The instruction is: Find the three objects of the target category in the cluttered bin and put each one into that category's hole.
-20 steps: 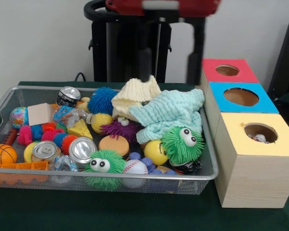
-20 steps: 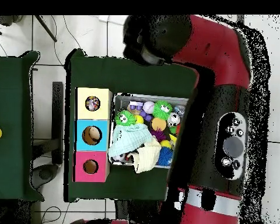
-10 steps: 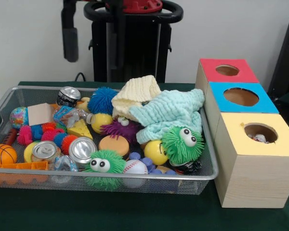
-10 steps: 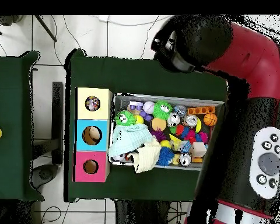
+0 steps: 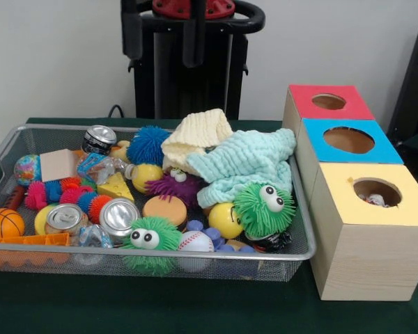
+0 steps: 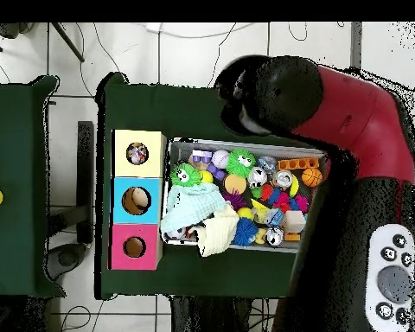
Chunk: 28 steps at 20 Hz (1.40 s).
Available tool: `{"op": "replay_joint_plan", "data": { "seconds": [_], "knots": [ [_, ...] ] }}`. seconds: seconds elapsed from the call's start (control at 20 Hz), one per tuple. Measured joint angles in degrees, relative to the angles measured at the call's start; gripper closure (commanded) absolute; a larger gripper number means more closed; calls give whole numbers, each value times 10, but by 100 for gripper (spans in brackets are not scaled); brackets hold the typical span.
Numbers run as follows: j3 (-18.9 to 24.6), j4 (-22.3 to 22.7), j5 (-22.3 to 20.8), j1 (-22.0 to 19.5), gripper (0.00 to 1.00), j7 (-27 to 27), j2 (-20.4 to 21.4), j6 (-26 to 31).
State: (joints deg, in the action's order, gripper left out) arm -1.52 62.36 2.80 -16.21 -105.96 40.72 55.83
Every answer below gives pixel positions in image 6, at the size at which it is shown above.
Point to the green spiky ball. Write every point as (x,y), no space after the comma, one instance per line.
(185,174)

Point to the mint waffle cloth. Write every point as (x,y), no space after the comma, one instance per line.
(193,205)

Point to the cream waffle cloth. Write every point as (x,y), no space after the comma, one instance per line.
(218,231)

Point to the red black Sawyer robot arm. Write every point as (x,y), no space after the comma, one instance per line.
(349,121)

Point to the wooden box with three holes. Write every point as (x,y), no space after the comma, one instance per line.
(135,214)

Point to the yellow smiley ball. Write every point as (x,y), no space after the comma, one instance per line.
(206,177)

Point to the white toy baseball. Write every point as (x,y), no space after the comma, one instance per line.
(221,158)

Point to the purple spiky toy with eyes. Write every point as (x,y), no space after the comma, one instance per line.
(233,200)

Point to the green spiky toy with eyes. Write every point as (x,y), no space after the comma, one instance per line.
(241,162)

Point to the silver drink can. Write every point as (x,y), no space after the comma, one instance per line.
(257,177)

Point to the blue spiky ball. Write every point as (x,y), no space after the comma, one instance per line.
(245,232)

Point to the dark green table cloth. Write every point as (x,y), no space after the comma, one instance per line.
(159,114)
(14,138)

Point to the plain wooden cube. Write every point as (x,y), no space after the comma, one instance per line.
(293,221)

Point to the orange toy basketball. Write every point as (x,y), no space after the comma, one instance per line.
(312,177)

